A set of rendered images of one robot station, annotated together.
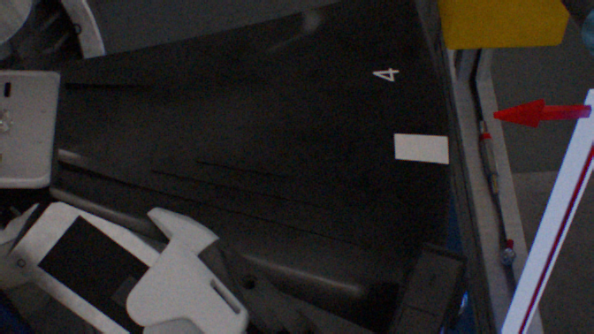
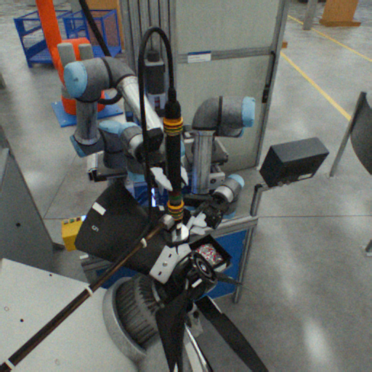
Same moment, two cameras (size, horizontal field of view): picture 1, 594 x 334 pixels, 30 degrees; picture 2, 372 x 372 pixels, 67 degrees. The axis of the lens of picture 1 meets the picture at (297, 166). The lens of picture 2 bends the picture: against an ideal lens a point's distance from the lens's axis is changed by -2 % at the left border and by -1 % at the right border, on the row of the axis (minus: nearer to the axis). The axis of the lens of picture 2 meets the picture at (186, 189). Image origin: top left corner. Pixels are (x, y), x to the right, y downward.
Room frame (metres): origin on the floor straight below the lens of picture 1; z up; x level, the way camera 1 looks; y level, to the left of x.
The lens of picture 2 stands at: (0.49, 0.73, 1.92)
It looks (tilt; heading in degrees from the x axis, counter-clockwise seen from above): 39 degrees down; 255
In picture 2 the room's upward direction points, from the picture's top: straight up
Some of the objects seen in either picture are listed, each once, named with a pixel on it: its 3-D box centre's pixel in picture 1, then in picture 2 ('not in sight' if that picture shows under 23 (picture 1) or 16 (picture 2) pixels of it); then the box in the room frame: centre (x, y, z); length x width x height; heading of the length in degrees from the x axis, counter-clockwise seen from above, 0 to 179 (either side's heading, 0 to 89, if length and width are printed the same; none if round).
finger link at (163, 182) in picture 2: not in sight; (161, 185); (0.41, 0.16, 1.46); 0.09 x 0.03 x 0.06; 96
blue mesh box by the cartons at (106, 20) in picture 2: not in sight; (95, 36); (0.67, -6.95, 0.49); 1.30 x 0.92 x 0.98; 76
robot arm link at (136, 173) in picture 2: not in sight; (142, 162); (0.43, -0.11, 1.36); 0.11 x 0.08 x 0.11; 22
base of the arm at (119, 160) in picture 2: not in sight; (115, 153); (0.53, -0.65, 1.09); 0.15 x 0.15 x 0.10
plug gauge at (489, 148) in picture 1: (489, 157); not in sight; (0.59, -0.18, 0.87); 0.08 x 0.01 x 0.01; 4
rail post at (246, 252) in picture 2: not in sight; (242, 267); (-0.12, -0.23, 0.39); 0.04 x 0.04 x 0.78; 5
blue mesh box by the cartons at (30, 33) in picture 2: not in sight; (51, 38); (1.68, -7.15, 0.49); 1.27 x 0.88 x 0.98; 76
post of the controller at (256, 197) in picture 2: not in sight; (256, 200); (-0.12, -0.23, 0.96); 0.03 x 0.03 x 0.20; 5
